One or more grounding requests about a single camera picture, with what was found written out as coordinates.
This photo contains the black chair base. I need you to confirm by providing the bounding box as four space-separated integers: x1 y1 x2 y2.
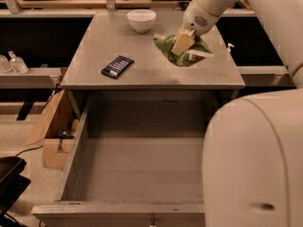
0 156 31 227

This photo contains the black floor cable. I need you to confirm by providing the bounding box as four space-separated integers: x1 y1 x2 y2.
13 145 45 159

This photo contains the dark blue snack packet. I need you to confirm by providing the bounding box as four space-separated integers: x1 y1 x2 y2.
101 56 134 79

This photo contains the open cardboard box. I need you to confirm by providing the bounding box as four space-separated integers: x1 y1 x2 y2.
25 90 79 169

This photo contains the green jalapeno chip bag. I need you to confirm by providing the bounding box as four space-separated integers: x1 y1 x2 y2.
153 34 213 67

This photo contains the clear sanitizer bottle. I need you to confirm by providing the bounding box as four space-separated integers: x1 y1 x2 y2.
9 51 28 74

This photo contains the open grey top drawer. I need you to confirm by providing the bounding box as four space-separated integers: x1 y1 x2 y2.
32 91 218 227

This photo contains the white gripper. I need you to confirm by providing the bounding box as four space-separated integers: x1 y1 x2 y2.
171 0 219 59

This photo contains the grey cabinet with counter top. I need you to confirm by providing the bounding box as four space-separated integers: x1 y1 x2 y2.
62 9 244 116

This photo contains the white ceramic bowl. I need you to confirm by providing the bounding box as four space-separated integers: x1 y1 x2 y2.
127 9 156 33

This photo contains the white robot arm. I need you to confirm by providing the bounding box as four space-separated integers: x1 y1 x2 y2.
182 0 303 227

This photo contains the white pump dispenser top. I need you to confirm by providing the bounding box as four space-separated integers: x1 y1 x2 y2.
227 43 235 52

